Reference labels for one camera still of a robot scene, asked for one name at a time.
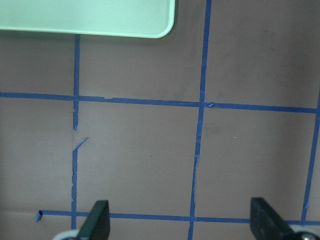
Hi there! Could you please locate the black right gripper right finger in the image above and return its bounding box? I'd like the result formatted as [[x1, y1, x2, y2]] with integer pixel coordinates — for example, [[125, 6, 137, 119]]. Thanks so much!
[[250, 197, 297, 240]]

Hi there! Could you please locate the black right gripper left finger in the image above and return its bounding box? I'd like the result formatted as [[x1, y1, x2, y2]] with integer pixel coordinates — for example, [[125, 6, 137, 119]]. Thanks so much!
[[78, 200, 111, 240]]

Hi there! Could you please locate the light green plastic tray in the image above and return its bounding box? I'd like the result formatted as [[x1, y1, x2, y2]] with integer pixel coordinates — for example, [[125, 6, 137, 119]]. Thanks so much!
[[0, 0, 176, 39]]

